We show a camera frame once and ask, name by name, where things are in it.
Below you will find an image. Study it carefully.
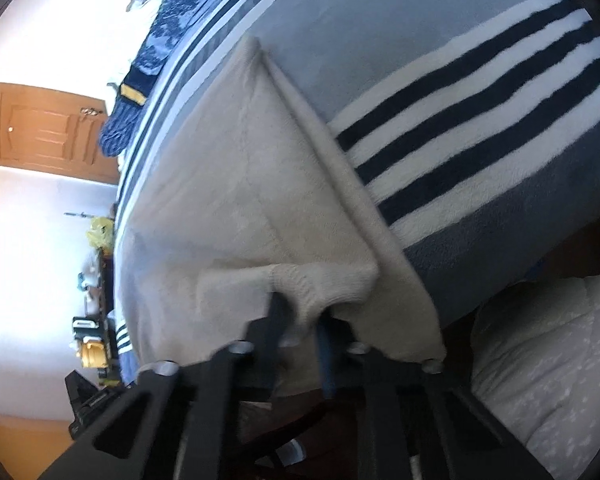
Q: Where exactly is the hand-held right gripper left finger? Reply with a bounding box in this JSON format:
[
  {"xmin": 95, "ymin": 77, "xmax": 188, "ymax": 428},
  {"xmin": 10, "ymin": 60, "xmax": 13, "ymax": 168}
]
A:
[{"xmin": 35, "ymin": 293, "xmax": 296, "ymax": 480}]

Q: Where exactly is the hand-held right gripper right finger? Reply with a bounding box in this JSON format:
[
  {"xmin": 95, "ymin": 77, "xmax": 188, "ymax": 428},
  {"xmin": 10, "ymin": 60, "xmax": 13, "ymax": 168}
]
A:
[{"xmin": 317, "ymin": 314, "xmax": 551, "ymax": 480}]

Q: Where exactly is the cream knit sweater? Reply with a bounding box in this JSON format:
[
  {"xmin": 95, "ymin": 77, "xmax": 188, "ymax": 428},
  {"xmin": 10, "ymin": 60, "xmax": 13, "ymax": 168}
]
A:
[{"xmin": 112, "ymin": 35, "xmax": 448, "ymax": 401}]

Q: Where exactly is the white slipper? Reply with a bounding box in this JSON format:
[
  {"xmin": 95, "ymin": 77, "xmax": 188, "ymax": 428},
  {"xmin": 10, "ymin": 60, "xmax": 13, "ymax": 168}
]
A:
[{"xmin": 275, "ymin": 437, "xmax": 308, "ymax": 468}]

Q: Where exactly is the dark wooden side table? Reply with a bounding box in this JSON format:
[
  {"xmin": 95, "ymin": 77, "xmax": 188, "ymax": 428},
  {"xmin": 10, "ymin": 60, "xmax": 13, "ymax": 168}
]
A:
[{"xmin": 92, "ymin": 250, "xmax": 126, "ymax": 386}]

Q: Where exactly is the yellow plastic bag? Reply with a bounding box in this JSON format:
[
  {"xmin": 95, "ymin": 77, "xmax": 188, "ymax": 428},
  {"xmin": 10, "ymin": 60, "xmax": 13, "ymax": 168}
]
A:
[{"xmin": 87, "ymin": 216, "xmax": 116, "ymax": 251}]

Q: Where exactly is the white quilted blanket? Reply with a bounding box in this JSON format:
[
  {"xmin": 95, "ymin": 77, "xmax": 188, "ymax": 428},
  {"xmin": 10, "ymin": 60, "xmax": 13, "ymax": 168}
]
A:
[{"xmin": 470, "ymin": 272, "xmax": 600, "ymax": 480}]

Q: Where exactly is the brown wooden door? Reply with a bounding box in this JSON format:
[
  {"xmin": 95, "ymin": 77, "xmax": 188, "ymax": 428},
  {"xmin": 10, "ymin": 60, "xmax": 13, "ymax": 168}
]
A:
[{"xmin": 0, "ymin": 81, "xmax": 121, "ymax": 183}]

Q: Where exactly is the blue patterned rolled quilt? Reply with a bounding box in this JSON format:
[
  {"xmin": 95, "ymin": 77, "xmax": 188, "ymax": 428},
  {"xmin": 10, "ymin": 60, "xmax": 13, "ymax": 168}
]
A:
[{"xmin": 99, "ymin": 0, "xmax": 216, "ymax": 158}]

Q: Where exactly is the blue striped bed sheet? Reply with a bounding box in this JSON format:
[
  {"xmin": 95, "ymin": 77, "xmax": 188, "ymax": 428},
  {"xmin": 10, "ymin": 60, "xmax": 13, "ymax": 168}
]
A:
[{"xmin": 112, "ymin": 0, "xmax": 600, "ymax": 386}]

